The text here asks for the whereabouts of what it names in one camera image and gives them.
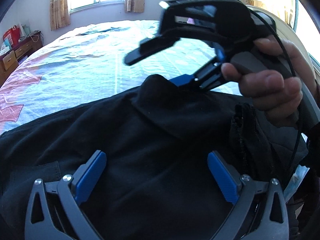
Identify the cream wooden headboard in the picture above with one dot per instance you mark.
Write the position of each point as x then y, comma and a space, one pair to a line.
286, 32

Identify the boxes on desk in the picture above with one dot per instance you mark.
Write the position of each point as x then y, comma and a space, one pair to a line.
5, 47

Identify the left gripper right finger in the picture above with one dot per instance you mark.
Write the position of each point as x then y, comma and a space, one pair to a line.
259, 210

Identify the black pants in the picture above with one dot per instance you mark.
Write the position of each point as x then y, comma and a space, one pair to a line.
157, 137

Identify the brown wooden desk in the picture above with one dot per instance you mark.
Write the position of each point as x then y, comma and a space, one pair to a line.
13, 58

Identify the person right hand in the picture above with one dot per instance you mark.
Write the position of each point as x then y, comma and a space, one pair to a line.
277, 97

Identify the side window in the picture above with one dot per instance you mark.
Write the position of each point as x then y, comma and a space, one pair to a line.
307, 32

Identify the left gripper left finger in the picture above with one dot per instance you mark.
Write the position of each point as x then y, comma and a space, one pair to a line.
53, 210

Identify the blue pink bed sheet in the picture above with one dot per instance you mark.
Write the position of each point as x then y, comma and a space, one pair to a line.
86, 64

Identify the red gift bag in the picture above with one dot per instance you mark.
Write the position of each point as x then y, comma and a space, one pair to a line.
12, 35

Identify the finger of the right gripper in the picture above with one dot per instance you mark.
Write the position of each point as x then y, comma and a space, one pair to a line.
208, 77
149, 47

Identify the left yellow curtain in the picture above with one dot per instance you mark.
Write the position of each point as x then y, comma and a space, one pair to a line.
59, 14

